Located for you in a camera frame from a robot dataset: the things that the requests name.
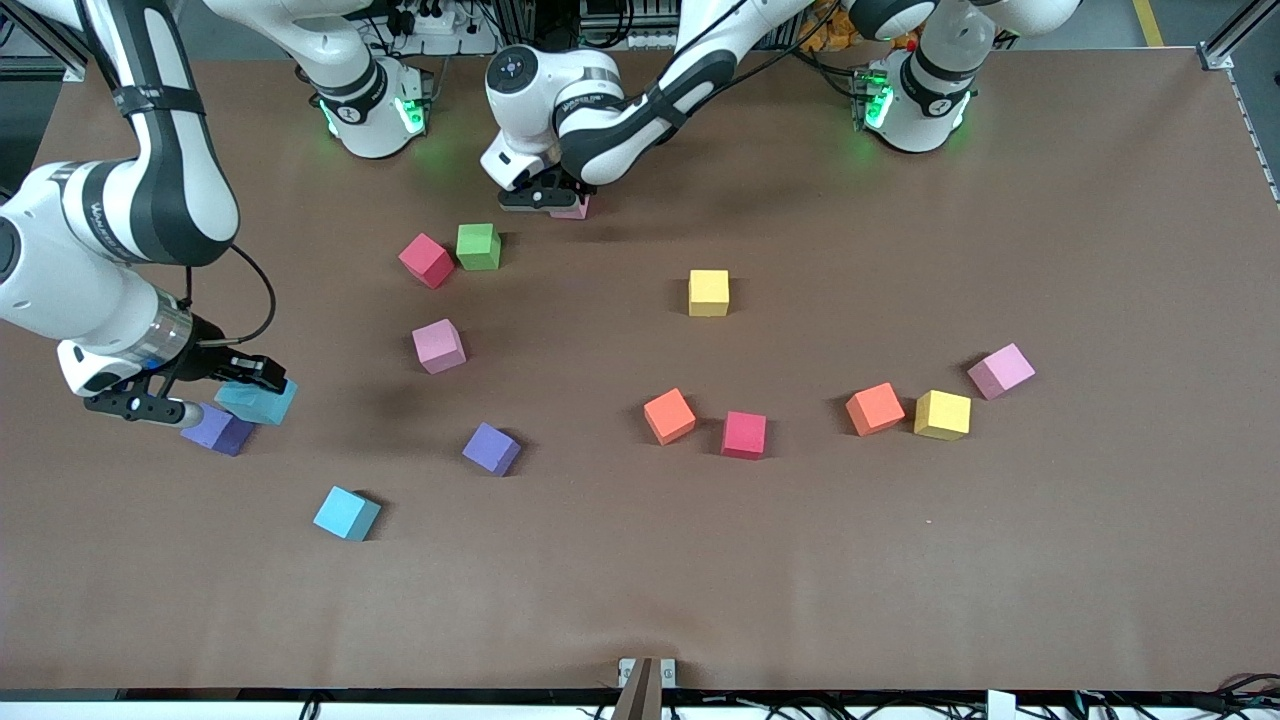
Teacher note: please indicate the purple foam cube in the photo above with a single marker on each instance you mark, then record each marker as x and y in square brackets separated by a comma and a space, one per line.
[218, 435]
[491, 449]

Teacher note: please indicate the aluminium frame profile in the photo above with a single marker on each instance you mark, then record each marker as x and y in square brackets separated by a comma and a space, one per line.
[1218, 52]
[45, 40]

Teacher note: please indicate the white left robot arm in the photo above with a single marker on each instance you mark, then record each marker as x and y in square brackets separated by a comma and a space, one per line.
[530, 100]

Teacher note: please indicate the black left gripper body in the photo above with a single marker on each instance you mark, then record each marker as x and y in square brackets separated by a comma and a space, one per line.
[573, 184]

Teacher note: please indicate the orange packets pile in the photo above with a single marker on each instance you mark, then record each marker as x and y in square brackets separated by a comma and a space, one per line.
[838, 38]

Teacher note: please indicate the green foam cube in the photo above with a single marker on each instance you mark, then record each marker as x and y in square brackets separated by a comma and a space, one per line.
[478, 247]

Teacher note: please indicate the yellow foam cube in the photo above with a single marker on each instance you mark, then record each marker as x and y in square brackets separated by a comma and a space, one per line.
[708, 292]
[942, 415]

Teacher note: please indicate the white power strip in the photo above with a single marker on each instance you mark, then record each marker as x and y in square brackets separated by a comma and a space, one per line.
[445, 40]

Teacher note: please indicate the red foam cube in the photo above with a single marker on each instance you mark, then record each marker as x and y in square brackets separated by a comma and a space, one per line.
[744, 435]
[427, 262]

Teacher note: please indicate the pink foam cube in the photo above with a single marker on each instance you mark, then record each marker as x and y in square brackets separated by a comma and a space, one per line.
[1000, 371]
[438, 347]
[575, 210]

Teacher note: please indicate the white electrical box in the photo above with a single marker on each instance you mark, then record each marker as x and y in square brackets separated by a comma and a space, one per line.
[640, 40]

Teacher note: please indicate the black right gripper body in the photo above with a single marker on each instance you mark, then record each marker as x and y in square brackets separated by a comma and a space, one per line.
[212, 359]

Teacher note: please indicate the cyan foam cube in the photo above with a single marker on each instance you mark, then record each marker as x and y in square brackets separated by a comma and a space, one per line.
[262, 408]
[346, 514]

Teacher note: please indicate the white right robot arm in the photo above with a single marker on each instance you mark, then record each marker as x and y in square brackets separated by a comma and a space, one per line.
[60, 290]

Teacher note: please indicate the orange foam cube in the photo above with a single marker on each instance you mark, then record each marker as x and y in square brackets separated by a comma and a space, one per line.
[669, 416]
[874, 409]

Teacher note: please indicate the silver bracket with brown post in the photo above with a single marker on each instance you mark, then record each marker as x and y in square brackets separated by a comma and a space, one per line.
[645, 690]

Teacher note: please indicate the brown table cover sheet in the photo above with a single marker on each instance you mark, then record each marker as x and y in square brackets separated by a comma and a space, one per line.
[640, 560]

